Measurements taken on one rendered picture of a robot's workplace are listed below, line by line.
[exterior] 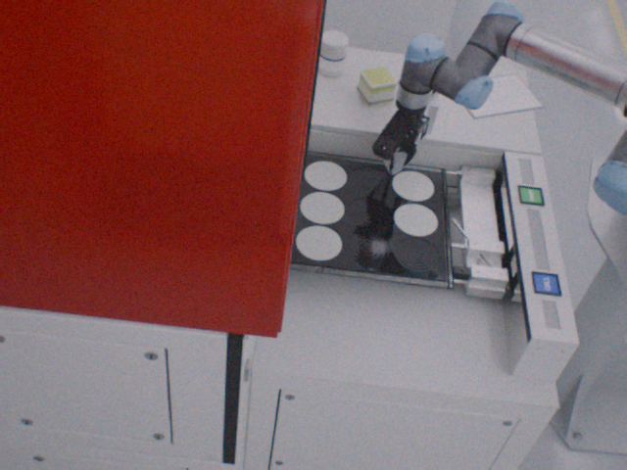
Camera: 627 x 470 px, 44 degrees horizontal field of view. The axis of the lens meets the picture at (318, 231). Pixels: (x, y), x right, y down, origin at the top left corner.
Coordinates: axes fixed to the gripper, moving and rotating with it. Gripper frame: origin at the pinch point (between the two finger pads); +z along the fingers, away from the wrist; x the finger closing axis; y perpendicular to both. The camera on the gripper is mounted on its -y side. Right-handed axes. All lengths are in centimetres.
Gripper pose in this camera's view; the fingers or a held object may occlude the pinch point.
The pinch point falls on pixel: (391, 170)
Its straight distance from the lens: 183.9
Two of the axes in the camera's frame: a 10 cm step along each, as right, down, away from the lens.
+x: -8.2, -4.7, 3.1
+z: -1.1, 6.7, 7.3
